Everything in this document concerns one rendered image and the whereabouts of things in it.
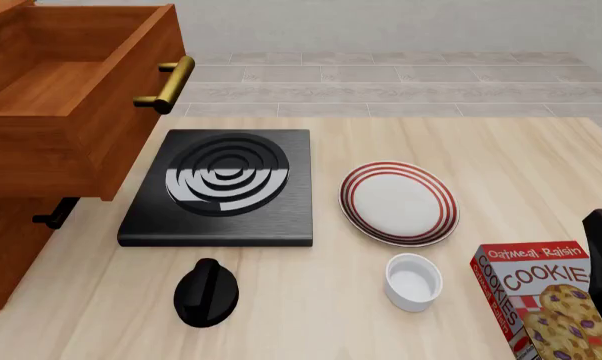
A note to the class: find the white plate with red rings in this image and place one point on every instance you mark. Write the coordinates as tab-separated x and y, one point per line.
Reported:
398	204

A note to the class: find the flat black stove plate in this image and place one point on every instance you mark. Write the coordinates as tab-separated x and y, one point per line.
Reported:
221	210

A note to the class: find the oatmeal raisin cookies box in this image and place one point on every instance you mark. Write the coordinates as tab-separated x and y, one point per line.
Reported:
541	300

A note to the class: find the small white ramekin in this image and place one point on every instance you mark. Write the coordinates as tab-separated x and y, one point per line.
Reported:
412	283

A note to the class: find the round black stove knob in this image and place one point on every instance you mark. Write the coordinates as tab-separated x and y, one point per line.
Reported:
206	294

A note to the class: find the open wooden drawer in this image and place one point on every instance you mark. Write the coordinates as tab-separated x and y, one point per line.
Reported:
71	112

